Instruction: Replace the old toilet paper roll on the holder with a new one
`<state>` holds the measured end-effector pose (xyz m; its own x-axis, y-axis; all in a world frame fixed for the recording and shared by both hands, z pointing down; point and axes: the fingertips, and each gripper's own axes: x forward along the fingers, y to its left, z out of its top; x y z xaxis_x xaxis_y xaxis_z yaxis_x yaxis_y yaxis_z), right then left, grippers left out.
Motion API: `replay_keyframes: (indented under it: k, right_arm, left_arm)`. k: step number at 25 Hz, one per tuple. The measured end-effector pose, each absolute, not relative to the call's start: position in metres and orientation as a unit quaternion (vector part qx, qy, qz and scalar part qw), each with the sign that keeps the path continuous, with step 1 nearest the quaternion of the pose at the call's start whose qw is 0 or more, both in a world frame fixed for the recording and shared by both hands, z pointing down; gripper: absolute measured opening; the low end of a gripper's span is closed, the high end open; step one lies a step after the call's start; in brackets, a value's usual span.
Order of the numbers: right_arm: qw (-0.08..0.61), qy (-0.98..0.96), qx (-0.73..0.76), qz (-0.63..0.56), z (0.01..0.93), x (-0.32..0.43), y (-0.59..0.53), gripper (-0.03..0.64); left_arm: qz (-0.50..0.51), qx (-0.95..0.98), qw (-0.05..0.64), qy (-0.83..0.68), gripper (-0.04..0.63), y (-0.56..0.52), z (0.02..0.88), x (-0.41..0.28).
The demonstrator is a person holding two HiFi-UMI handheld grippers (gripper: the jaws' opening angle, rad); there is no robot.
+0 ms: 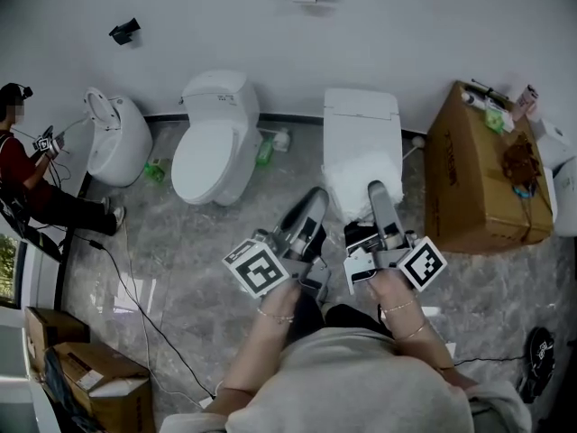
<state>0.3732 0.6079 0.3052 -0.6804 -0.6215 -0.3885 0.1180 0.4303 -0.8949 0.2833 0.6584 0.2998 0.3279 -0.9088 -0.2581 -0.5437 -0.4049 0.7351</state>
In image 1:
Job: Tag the egg-shaped white toilet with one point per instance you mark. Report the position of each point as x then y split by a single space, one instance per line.
124 142

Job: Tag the white crumpled plastic wrap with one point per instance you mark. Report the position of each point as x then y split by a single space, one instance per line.
356 178

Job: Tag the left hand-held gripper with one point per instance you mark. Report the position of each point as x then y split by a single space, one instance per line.
257 269

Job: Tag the rectangular white toilet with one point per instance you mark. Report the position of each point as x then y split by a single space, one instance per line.
360 124

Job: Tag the person's black trousers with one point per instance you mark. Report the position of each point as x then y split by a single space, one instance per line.
347 316

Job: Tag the white round bin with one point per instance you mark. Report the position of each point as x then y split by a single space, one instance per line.
567 201

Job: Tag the white tube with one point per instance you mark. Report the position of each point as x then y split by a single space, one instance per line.
473 98

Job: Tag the person's left hand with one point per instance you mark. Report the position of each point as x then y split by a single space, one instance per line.
281 298

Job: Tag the green bottle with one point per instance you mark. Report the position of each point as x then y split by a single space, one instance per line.
265 151
155 171

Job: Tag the small brown cardboard box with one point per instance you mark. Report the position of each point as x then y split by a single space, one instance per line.
52 332

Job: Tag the gold bangle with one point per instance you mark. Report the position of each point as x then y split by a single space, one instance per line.
417 332

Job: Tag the large brown cardboard box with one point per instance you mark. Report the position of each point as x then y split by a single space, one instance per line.
473 183

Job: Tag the labelled brown cardboard box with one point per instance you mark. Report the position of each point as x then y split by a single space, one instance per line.
112 377

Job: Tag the black stick tool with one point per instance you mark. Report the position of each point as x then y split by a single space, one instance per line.
489 89

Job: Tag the white toilet with tank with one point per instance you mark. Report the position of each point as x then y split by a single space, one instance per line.
212 151

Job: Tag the pink bottle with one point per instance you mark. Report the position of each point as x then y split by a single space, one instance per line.
526 99

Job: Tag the white toilet brush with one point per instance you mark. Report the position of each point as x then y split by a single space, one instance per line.
417 142

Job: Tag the person's left forearm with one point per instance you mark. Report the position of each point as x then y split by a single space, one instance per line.
261 354

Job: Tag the white bottle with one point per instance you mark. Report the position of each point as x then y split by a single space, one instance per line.
282 140

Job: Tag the empty black wall holder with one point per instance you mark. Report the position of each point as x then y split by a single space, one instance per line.
124 30

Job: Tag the person's grey sweater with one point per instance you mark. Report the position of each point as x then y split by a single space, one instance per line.
351 386

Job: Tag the black round device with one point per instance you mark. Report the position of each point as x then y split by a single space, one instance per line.
538 361

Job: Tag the white packets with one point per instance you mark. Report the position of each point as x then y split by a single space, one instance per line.
501 111

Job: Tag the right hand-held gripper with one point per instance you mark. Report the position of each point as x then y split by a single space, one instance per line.
424 264

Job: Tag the person's right forearm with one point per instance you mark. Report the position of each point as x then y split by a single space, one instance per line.
419 345

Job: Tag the dark blue bag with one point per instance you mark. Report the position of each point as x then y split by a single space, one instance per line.
61 390

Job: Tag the person's right hand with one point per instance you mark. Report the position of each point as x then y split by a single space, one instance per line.
394 289

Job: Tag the green packet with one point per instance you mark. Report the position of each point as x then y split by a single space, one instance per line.
494 120

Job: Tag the brown crumpled cloth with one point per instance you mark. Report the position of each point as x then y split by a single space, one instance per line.
520 158

